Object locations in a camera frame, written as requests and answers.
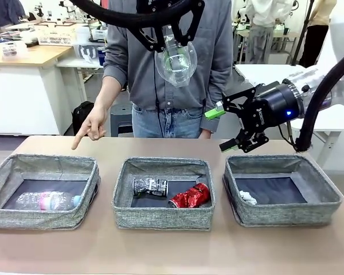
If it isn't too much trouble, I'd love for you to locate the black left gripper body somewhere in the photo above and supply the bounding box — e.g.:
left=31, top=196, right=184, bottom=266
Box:
left=137, top=0, right=196, bottom=14

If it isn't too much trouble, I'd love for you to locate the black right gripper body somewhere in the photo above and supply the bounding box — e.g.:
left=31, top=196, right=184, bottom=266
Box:
left=239, top=81, right=304, bottom=136

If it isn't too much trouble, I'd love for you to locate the clear plastic cup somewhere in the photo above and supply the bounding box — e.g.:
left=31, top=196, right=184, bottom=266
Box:
left=154, top=27, right=198, bottom=88

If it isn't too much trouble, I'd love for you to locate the white paper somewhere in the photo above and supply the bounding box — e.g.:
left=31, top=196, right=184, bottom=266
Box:
left=239, top=190, right=258, bottom=205

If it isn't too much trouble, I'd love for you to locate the crushed red soda can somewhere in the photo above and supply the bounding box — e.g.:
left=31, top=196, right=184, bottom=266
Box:
left=168, top=182, right=212, bottom=209

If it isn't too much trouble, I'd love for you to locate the crushed dark soda can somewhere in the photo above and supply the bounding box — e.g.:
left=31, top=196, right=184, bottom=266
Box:
left=131, top=178, right=169, bottom=198

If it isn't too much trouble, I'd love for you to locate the crushed clear water bottle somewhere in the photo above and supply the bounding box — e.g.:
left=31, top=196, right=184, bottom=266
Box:
left=15, top=191, right=83, bottom=211

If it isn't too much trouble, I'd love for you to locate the person's right forearm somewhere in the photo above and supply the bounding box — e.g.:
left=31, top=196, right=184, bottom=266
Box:
left=96, top=65, right=127, bottom=115

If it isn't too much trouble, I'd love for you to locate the person's left forearm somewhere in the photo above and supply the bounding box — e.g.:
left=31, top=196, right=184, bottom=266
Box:
left=200, top=57, right=233, bottom=132

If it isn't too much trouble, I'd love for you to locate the person's right hand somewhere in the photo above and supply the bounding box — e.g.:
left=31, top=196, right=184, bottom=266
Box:
left=71, top=105, right=108, bottom=150

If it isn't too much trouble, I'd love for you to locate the person in grey shirt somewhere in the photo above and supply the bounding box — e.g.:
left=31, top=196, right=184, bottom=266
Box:
left=96, top=0, right=233, bottom=140

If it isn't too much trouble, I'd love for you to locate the white folding table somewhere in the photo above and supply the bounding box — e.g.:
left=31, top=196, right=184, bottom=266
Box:
left=234, top=64, right=344, bottom=150

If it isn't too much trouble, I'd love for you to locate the background metal workbench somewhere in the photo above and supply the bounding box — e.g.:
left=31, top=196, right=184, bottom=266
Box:
left=232, top=21, right=302, bottom=66

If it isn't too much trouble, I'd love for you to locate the clear printed storage bin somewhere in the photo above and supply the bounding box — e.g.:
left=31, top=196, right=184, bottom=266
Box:
left=77, top=42, right=100, bottom=60

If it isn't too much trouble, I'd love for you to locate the white bucket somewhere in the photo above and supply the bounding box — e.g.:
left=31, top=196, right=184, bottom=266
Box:
left=75, top=26, right=92, bottom=44

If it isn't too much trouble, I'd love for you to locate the background person in white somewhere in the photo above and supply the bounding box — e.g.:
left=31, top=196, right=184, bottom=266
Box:
left=245, top=0, right=293, bottom=65

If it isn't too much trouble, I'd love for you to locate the black tripod pole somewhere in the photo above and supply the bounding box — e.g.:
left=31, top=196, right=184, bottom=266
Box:
left=291, top=0, right=316, bottom=65

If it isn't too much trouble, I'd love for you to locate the grey plastic stool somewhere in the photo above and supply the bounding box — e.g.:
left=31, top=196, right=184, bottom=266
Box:
left=110, top=103, right=133, bottom=138

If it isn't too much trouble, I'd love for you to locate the small white background table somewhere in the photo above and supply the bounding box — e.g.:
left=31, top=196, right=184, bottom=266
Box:
left=56, top=56, right=105, bottom=95

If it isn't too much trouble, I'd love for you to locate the grey fabric basket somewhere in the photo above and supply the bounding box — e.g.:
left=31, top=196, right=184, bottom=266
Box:
left=0, top=154, right=101, bottom=231
left=222, top=155, right=343, bottom=228
left=111, top=156, right=217, bottom=231

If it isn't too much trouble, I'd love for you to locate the background person in beige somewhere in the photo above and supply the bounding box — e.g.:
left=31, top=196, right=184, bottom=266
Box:
left=299, top=0, right=338, bottom=68

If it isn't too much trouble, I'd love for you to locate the white printed crate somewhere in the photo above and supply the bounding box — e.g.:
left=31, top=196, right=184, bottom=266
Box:
left=34, top=22, right=77, bottom=46

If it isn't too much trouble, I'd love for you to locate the small labelled box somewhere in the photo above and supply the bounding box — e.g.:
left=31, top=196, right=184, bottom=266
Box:
left=1, top=41, right=28, bottom=57

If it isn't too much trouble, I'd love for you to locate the background person in dark blue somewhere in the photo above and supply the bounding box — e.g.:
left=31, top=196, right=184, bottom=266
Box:
left=0, top=0, right=26, bottom=29

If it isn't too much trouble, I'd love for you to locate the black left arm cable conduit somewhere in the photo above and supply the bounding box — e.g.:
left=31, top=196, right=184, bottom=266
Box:
left=68, top=0, right=190, bottom=31

